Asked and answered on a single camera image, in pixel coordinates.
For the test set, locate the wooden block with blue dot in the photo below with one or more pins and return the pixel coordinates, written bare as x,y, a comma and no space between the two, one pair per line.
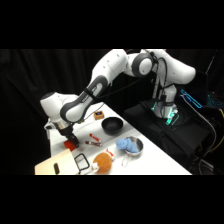
98,115

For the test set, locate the red cube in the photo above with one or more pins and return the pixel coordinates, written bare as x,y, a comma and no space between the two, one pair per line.
68,146

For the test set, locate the black curtain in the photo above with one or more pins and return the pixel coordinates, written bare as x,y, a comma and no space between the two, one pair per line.
23,86

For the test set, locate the black bowl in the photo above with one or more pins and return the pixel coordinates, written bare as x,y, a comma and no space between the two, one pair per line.
112,125

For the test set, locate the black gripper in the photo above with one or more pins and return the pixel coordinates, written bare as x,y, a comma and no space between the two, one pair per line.
66,130

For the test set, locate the blue towel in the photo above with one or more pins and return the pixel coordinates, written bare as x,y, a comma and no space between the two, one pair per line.
125,144

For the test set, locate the black robot stand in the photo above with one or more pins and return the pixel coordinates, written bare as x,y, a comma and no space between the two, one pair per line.
173,140

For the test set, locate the small green light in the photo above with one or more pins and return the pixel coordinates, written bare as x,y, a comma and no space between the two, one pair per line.
170,119

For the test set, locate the light wooden board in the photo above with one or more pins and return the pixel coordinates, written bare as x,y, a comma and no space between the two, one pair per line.
46,165

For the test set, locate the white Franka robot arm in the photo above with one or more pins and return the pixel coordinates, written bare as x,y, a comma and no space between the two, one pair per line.
110,65

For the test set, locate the black rectangular frame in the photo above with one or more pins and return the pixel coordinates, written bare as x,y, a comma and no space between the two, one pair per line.
75,160

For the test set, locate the red marker pen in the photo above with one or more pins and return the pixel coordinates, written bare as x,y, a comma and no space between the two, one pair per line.
94,137

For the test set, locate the small black object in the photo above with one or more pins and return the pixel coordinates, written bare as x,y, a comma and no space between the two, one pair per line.
56,168

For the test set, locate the brown marker pen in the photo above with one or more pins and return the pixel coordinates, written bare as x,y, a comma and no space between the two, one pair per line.
93,143

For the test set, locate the brown plush with red hat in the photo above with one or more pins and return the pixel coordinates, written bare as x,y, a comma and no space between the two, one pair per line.
102,162

